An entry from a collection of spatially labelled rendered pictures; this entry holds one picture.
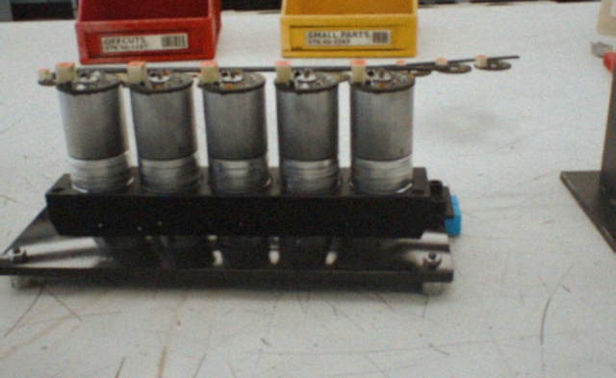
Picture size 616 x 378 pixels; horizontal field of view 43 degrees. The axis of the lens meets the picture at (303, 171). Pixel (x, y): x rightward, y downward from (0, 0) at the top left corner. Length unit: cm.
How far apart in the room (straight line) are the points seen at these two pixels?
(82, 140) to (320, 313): 11
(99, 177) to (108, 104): 3
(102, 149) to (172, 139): 3
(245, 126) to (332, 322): 8
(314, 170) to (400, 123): 4
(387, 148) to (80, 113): 12
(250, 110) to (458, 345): 11
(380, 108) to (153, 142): 9
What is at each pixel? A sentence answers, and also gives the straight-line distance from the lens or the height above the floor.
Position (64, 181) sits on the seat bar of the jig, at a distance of 33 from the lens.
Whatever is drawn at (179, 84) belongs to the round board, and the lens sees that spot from 30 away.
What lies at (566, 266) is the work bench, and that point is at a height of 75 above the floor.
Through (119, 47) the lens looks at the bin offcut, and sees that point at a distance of 59.
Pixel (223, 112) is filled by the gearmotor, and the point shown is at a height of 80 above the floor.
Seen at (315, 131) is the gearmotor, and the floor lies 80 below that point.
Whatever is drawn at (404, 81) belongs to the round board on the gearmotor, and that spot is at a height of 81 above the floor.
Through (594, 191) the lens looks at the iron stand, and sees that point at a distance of 35.
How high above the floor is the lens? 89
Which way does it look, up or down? 23 degrees down
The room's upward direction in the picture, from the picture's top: 2 degrees counter-clockwise
